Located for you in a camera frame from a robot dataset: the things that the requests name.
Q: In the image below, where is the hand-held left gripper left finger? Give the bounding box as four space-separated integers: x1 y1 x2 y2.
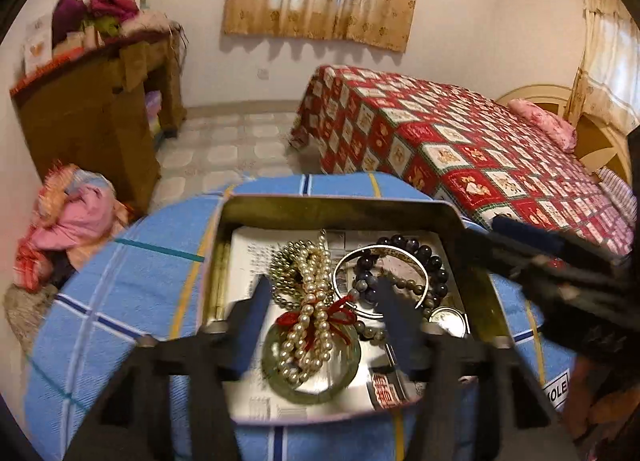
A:
62 273 273 461

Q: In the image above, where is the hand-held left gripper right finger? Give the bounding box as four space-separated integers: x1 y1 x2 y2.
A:
374 275 581 461

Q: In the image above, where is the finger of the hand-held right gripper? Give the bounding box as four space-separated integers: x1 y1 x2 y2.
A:
457 228 601 294
490 213 621 268

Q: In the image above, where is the small grey bead bracelet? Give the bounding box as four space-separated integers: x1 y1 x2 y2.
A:
350 271 441 342

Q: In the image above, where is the silver wristwatch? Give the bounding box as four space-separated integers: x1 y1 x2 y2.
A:
427 306 473 339

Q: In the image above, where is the grey-green pearl necklace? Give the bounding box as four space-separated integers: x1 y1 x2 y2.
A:
270 236 331 302

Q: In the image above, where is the white pearl necklace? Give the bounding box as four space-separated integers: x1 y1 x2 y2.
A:
277 241 333 384

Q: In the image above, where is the jade pendant with red cord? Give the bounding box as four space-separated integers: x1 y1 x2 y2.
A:
277 293 356 349

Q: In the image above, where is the dark blue bead bracelet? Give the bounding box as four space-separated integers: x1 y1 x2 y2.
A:
352 235 451 307

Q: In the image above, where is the silver bangle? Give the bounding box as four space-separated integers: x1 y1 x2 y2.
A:
332 246 431 319

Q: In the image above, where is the green jade bangle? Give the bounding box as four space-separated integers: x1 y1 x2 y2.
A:
261 313 363 404

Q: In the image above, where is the pink metal tin box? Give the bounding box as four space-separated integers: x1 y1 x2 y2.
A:
197 193 531 427

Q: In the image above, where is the printed paper sheet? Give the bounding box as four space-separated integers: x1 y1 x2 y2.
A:
220 228 461 417

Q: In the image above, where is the red printed card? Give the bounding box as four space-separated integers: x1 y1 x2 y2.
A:
367 373 416 412

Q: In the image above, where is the cream bed headboard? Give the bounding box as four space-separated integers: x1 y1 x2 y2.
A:
495 85 633 174

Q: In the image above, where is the pink pillow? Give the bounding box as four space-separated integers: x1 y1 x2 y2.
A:
507 98 577 152

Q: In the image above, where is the red patterned bed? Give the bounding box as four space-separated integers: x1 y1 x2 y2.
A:
289 65 636 257

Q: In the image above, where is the blue plaid tablecloth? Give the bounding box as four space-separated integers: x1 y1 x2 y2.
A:
25 172 576 461

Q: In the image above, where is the pile of clothes on floor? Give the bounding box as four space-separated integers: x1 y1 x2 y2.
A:
5 163 131 357

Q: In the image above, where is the pink storage box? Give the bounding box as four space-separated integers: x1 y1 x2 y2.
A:
145 90 163 134

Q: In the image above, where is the brown wooden desk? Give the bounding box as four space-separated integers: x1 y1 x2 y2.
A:
10 31 188 214

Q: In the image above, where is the red flat box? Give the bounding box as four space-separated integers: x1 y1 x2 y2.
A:
10 53 71 92

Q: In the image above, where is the heap of clothes on desk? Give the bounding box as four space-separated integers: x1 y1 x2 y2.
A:
85 0 173 36

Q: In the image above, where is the white cardboard box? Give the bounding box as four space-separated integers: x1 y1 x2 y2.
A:
22 15 55 74

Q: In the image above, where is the purple cloth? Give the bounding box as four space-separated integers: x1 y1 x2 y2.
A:
52 0 91 44

